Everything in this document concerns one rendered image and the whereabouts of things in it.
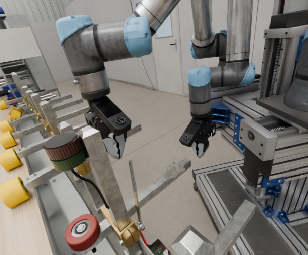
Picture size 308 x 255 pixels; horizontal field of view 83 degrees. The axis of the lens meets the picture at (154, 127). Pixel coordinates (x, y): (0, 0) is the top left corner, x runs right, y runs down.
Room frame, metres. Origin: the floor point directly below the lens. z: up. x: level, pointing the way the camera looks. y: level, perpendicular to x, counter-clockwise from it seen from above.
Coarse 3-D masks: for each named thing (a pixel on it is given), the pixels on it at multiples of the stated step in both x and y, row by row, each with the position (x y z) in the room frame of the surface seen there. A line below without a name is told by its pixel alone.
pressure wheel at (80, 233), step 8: (80, 216) 0.32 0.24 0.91; (88, 216) 0.31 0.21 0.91; (72, 224) 0.30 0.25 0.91; (80, 224) 0.30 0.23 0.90; (88, 224) 0.29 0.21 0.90; (96, 224) 0.29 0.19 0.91; (72, 232) 0.28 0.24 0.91; (80, 232) 0.27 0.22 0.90; (88, 232) 0.27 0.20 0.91; (96, 232) 0.27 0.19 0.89; (72, 240) 0.25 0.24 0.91; (80, 240) 0.25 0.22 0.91; (88, 240) 0.25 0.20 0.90; (96, 240) 0.26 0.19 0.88; (72, 248) 0.25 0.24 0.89; (80, 248) 0.24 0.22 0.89
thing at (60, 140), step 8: (56, 136) 0.29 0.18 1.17; (64, 136) 0.29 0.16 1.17; (72, 136) 0.28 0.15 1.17; (48, 144) 0.27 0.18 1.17; (56, 144) 0.26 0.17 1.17; (64, 144) 0.26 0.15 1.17; (56, 160) 0.25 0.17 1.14; (88, 160) 0.29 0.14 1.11; (80, 176) 0.28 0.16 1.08; (104, 200) 0.29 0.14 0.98
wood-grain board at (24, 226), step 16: (0, 112) 1.52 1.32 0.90; (16, 128) 1.13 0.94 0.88; (0, 144) 0.87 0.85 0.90; (0, 176) 0.57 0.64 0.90; (16, 176) 0.55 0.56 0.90; (32, 192) 0.45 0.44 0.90; (0, 208) 0.40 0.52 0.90; (16, 208) 0.39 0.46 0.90; (32, 208) 0.38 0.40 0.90; (0, 224) 0.34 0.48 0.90; (16, 224) 0.33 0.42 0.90; (32, 224) 0.32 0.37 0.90; (0, 240) 0.29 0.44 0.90; (16, 240) 0.28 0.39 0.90; (32, 240) 0.28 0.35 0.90; (48, 240) 0.27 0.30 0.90
